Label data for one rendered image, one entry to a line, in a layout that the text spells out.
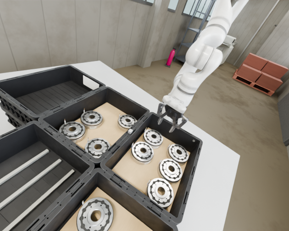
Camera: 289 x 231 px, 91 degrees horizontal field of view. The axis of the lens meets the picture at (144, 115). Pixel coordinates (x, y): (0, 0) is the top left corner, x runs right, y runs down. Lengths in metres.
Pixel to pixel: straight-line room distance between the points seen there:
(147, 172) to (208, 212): 0.38
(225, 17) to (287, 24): 6.79
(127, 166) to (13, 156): 0.41
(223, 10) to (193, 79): 0.22
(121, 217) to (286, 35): 7.23
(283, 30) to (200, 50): 6.88
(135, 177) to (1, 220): 0.40
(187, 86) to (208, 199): 0.61
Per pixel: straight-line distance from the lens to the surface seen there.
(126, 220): 0.57
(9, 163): 0.69
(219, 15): 0.57
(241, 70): 6.14
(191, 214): 0.81
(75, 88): 1.00
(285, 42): 7.34
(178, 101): 0.52
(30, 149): 0.70
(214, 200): 0.92
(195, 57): 0.48
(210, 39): 0.53
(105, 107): 0.86
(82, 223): 0.53
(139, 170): 0.64
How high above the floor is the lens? 1.38
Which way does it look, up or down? 39 degrees down
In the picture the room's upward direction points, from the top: 20 degrees clockwise
